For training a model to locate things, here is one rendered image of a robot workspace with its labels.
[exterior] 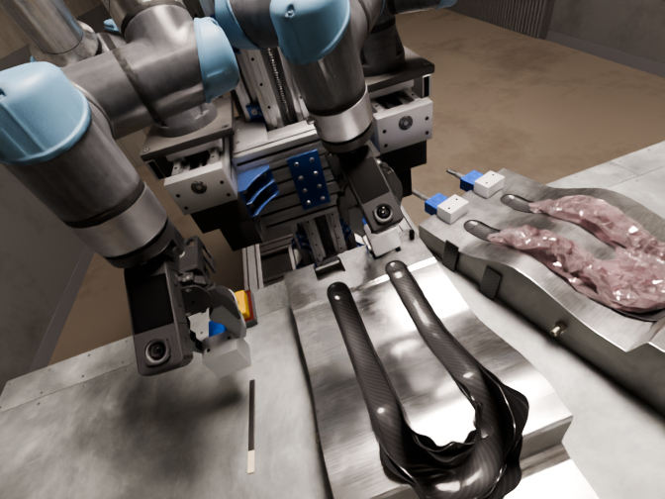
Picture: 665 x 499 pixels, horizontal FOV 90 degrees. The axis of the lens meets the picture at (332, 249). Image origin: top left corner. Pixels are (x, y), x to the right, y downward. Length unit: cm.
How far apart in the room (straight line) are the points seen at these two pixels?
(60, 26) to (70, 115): 50
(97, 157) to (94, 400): 56
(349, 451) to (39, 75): 42
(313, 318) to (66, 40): 65
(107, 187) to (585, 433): 62
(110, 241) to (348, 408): 32
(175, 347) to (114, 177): 16
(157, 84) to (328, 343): 39
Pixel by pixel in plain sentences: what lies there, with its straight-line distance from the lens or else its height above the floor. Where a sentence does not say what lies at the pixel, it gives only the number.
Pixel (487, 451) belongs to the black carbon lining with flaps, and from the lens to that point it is 48.
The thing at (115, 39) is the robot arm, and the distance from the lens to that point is 89.
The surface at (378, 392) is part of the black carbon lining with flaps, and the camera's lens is 46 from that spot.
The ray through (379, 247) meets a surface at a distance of 58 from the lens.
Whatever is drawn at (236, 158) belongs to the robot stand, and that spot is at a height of 94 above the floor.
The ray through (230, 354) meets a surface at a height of 95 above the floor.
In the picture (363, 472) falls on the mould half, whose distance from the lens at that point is 41.
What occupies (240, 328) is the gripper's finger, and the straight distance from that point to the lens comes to 48.
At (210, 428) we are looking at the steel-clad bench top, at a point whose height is 80.
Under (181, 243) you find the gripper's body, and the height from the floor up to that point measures 109.
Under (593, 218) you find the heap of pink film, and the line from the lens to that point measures 67.
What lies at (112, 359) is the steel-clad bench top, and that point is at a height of 80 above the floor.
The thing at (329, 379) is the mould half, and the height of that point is 89.
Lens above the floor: 134
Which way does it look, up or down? 45 degrees down
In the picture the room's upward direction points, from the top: 16 degrees counter-clockwise
